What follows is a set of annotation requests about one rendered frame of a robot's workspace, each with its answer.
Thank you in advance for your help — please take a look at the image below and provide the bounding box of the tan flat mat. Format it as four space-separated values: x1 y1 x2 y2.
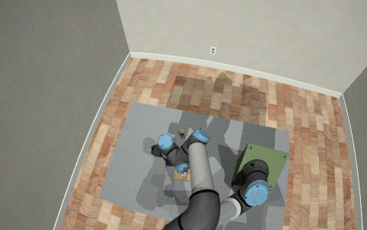
173 169 190 180

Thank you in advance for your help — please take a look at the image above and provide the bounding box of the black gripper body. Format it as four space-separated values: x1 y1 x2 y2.
151 145 173 166

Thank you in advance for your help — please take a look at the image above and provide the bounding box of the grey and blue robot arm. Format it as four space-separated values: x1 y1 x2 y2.
158 128 269 230

